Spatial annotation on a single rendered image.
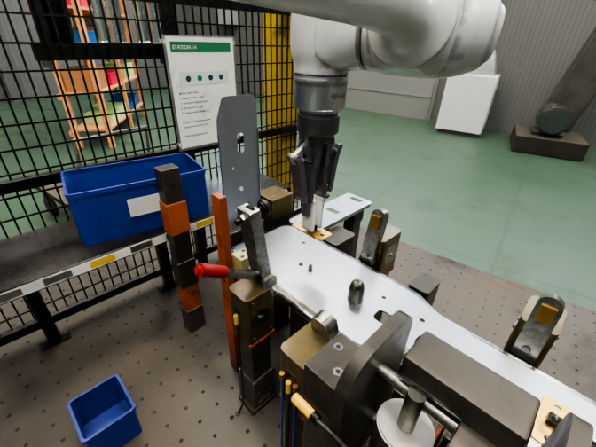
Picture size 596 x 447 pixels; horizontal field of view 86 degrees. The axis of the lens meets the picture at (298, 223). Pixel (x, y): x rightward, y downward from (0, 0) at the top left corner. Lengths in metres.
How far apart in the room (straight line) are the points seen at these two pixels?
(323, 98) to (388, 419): 0.44
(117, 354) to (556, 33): 7.33
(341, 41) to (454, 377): 0.43
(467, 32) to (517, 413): 0.40
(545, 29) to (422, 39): 7.03
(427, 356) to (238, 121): 0.64
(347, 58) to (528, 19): 7.00
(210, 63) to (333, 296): 0.76
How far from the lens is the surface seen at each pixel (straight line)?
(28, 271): 0.85
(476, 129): 6.67
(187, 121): 1.06
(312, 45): 0.54
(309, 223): 0.66
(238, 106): 0.80
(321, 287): 0.70
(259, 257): 0.57
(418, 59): 0.46
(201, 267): 0.52
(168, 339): 1.04
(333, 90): 0.55
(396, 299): 0.71
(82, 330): 1.17
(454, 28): 0.47
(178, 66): 1.04
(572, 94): 6.87
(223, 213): 0.62
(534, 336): 0.71
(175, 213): 0.81
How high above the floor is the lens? 1.46
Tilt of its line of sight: 30 degrees down
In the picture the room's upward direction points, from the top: 2 degrees clockwise
